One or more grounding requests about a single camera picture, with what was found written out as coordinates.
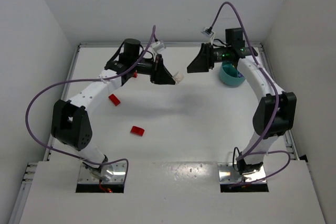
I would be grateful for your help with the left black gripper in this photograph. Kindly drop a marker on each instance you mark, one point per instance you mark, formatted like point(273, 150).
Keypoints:
point(158, 69)

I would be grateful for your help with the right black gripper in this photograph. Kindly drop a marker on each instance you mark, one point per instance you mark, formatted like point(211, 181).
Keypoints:
point(208, 56)

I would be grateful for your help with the small white lego piece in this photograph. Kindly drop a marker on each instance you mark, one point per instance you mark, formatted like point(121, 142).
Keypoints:
point(178, 77)

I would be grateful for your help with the red curved lego brick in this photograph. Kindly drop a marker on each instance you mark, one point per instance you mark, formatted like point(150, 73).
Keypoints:
point(137, 131)

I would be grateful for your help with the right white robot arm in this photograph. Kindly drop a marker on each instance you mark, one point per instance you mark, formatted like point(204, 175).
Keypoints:
point(275, 113)

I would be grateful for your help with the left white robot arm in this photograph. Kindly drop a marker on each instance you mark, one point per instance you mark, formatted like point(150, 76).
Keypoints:
point(70, 121)

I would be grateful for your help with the teal round divided container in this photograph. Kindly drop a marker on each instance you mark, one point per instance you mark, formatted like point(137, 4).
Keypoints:
point(228, 75)

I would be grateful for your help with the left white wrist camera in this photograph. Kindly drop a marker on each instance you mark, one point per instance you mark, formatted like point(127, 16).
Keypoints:
point(158, 46)

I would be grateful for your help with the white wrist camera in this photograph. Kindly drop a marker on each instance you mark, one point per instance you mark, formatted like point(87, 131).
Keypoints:
point(158, 46)
point(209, 33)

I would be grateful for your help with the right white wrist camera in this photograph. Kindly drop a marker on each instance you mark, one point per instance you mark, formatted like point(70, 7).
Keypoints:
point(209, 33)

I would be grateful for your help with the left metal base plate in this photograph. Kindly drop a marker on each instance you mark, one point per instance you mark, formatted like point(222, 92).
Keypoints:
point(110, 174)

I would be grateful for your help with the metal base plate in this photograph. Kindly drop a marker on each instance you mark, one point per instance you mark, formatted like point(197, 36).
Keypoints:
point(228, 175)
point(110, 174)

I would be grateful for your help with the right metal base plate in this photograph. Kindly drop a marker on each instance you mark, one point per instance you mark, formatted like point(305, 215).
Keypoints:
point(228, 175)

